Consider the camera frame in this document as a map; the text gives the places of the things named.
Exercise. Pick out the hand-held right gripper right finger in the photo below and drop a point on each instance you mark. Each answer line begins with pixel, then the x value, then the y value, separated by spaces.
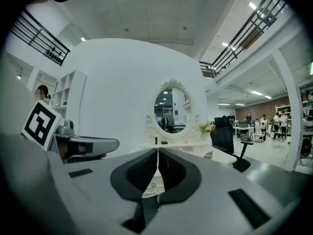
pixel 182 180

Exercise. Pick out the yellow flower bouquet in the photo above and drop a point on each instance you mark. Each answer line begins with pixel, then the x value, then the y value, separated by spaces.
pixel 207 127

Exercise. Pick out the black office chair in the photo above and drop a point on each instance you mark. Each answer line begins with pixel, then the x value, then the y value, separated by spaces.
pixel 222 138

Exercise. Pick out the white office chair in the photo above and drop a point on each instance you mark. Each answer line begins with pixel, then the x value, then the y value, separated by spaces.
pixel 258 132

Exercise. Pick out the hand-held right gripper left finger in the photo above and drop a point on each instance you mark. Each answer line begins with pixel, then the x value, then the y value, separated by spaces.
pixel 132 177

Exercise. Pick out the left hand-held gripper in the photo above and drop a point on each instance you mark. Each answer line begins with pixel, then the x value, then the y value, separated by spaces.
pixel 40 122

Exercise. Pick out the white cubby bookshelf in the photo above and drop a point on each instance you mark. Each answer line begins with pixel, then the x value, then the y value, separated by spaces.
pixel 67 89

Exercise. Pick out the oval white ornate mirror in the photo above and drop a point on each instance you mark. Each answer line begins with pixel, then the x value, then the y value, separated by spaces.
pixel 171 111

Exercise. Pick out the white storage shelf rack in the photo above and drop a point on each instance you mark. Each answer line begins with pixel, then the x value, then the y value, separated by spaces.
pixel 283 109

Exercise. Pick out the black balcony railing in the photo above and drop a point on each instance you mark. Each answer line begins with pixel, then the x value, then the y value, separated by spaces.
pixel 247 30
pixel 39 37

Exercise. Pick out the white office desk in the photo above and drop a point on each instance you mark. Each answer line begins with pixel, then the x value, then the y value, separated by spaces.
pixel 243 129

